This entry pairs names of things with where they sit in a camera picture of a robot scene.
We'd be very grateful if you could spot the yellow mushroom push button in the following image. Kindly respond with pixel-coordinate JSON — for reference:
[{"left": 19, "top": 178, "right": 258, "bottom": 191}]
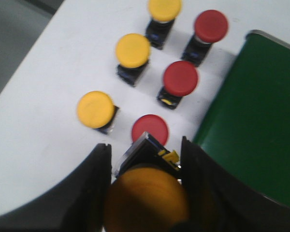
[
  {"left": 103, "top": 132, "right": 189, "bottom": 232},
  {"left": 76, "top": 90, "right": 119, "bottom": 134},
  {"left": 115, "top": 33, "right": 151, "bottom": 87},
  {"left": 145, "top": 0, "right": 182, "bottom": 50}
]

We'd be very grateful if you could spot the red mushroom push button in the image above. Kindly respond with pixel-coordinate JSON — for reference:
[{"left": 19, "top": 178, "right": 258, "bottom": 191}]
[
  {"left": 157, "top": 61, "right": 199, "bottom": 109},
  {"left": 131, "top": 114, "right": 169, "bottom": 145},
  {"left": 181, "top": 10, "right": 229, "bottom": 67}
]

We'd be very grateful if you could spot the green conveyor belt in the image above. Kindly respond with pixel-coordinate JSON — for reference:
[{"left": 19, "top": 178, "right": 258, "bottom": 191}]
[{"left": 193, "top": 30, "right": 290, "bottom": 208}]

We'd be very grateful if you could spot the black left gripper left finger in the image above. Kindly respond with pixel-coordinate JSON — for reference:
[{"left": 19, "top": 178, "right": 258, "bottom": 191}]
[{"left": 0, "top": 144, "right": 111, "bottom": 232}]

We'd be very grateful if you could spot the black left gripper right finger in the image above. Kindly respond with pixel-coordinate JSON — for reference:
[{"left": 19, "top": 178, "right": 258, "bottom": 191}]
[{"left": 181, "top": 137, "right": 290, "bottom": 232}]

